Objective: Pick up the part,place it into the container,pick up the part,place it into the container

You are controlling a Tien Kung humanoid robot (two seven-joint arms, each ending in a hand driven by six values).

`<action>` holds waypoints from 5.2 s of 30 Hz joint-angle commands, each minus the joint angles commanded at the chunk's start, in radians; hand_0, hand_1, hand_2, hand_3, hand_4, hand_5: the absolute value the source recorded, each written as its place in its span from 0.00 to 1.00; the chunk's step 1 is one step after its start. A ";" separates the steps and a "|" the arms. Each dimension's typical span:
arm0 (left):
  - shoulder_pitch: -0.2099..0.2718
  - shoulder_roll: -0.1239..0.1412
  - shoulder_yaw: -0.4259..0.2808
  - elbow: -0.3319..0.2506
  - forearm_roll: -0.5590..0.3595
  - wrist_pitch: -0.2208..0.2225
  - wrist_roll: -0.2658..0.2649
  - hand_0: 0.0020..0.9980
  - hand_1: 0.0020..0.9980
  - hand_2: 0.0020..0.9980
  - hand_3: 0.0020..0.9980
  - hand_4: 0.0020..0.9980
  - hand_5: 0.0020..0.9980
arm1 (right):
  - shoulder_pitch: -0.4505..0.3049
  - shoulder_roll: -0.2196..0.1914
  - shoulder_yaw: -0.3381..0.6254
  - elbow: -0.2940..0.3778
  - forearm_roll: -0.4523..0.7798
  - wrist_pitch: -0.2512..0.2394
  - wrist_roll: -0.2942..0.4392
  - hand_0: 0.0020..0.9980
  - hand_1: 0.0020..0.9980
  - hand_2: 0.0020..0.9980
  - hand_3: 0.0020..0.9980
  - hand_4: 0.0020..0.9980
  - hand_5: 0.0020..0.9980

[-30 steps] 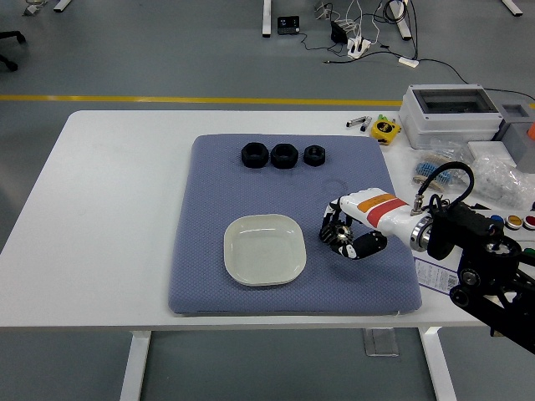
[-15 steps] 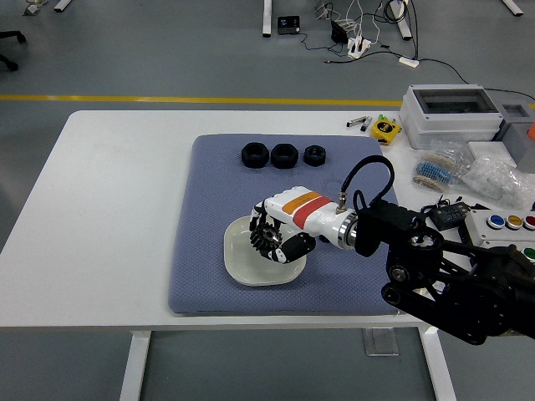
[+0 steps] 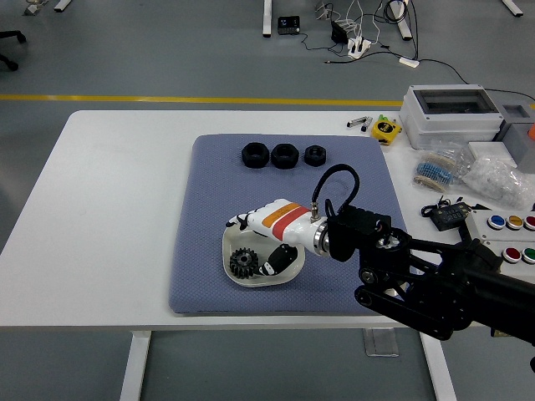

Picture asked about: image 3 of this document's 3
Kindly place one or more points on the large black hex nut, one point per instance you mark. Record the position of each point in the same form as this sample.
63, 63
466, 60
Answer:
284, 155
255, 155

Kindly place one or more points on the small black hex nut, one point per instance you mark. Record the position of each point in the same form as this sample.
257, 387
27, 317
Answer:
314, 155

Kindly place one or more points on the blue resistor tape reel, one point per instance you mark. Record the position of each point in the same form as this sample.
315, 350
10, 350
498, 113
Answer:
434, 171

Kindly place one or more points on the grey electrical enclosure box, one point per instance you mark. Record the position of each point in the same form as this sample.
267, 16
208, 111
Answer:
447, 121

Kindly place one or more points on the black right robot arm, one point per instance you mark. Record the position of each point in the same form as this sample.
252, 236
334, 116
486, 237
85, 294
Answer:
439, 271

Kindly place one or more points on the white power strip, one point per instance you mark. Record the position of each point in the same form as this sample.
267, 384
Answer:
358, 48

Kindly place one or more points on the flat white box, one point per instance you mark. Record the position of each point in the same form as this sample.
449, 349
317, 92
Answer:
487, 148

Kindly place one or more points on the white background table leg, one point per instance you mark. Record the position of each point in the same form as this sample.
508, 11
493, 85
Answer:
266, 18
403, 25
512, 6
62, 5

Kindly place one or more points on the white box blue yellow red buttons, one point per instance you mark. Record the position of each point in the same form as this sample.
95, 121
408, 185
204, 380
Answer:
480, 227

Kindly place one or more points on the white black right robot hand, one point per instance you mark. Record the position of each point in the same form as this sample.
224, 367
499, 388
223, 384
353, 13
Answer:
280, 221

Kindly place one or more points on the white box red green buttons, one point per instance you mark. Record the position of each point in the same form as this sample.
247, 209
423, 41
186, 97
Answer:
518, 269

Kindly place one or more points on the bag of white parts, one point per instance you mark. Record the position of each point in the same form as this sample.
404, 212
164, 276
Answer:
497, 181

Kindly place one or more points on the small grey box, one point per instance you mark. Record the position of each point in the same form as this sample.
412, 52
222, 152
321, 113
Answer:
516, 133

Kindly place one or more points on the yellow tape measure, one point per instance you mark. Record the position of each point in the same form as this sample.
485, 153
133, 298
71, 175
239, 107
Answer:
384, 130

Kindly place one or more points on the white square plate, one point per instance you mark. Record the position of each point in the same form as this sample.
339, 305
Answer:
234, 241

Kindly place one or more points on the orange button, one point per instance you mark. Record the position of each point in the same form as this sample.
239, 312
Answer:
531, 133

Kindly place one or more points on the clear bag of small parts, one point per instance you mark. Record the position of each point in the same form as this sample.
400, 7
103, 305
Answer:
453, 150

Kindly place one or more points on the black digital meter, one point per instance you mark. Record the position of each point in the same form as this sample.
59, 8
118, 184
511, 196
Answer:
449, 217

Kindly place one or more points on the blue-grey quilted mat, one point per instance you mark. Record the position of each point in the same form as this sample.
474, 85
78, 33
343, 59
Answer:
209, 188

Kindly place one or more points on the metal floor plate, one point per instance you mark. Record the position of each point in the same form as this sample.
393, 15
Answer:
380, 342

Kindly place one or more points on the black power adapter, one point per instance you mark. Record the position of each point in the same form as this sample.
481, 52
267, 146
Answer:
338, 32

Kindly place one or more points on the black white marker pen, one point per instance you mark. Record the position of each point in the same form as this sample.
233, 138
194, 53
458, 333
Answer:
354, 122
366, 124

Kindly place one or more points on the large black gear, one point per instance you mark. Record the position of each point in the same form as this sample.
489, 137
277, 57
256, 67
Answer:
243, 263

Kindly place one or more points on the black device with screen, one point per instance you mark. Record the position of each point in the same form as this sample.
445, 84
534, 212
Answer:
288, 25

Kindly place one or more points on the black office chair base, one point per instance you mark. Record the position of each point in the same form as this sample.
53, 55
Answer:
10, 37

